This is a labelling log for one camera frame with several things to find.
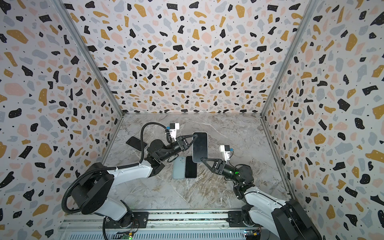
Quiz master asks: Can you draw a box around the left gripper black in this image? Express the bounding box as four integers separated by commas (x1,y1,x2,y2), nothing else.
158,136,197,164

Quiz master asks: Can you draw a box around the black phone blue back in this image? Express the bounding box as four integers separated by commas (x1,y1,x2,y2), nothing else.
185,156,197,179

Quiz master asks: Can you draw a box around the light green phone case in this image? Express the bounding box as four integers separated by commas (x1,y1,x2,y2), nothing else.
173,157,186,180

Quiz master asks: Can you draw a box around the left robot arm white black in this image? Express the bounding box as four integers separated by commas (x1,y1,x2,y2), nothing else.
62,134,198,228

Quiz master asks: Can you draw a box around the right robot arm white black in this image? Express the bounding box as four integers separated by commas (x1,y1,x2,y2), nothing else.
202,158,322,240

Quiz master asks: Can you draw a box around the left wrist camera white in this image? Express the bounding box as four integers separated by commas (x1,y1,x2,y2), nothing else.
167,123,180,140

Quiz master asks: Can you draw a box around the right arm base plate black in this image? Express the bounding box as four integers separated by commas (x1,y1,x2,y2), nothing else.
226,211,254,228

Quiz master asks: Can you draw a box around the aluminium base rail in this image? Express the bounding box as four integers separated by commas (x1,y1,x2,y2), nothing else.
57,209,280,240

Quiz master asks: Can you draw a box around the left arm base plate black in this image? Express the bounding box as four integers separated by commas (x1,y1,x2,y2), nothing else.
104,212,149,230

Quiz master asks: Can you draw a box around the white ribbed cable tray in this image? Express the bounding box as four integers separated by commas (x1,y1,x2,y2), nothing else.
60,230,246,240

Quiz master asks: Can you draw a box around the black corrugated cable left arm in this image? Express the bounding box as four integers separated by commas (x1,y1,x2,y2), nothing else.
61,122,170,214

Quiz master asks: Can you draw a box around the right corner aluminium post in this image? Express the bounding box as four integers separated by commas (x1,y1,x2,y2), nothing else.
261,0,319,120

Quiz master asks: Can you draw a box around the corner aluminium post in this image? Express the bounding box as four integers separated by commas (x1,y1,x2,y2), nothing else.
261,0,319,120
52,0,124,118

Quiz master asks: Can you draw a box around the left corner aluminium post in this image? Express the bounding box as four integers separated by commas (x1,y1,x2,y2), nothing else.
52,0,124,118

